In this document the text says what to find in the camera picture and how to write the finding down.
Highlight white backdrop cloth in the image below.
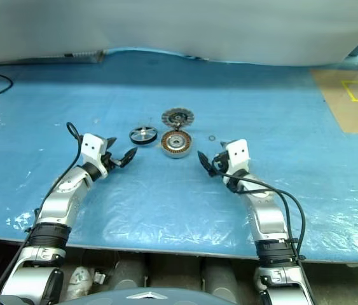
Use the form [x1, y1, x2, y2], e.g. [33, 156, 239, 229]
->
[0, 0, 358, 67]

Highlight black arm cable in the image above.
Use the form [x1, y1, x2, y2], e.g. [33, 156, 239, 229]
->
[212, 158, 306, 262]
[0, 121, 86, 301]

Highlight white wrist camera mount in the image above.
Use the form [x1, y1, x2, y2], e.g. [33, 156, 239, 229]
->
[225, 138, 252, 179]
[80, 133, 109, 180]

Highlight blue plastic-covered table mat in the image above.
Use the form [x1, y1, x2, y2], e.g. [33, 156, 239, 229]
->
[0, 46, 358, 265]

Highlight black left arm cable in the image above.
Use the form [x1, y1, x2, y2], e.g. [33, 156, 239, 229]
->
[0, 121, 86, 301]

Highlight brown cardboard sheet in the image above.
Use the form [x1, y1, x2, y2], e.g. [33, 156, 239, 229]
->
[308, 67, 358, 137]

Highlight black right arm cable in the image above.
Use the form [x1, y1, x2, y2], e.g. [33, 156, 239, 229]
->
[212, 158, 306, 262]

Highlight white rounded plastic part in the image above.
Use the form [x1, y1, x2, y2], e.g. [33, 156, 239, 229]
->
[66, 266, 93, 300]

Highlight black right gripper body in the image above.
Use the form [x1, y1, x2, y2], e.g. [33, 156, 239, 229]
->
[212, 151, 231, 175]

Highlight silver motor housing copper windings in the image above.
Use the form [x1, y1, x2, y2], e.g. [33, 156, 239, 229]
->
[160, 129, 195, 159]

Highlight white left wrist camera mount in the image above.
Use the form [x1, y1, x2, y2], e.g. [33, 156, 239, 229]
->
[80, 133, 109, 180]

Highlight silver spoked motor rotor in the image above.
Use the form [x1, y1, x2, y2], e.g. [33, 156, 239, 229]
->
[128, 125, 159, 147]

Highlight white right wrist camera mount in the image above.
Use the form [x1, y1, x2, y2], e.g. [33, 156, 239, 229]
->
[225, 138, 252, 179]

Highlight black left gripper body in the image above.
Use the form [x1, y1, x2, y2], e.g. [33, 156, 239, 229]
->
[101, 139, 123, 172]

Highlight dark grey rounded cylinder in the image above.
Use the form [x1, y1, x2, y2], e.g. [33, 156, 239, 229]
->
[202, 261, 240, 297]
[114, 258, 148, 290]

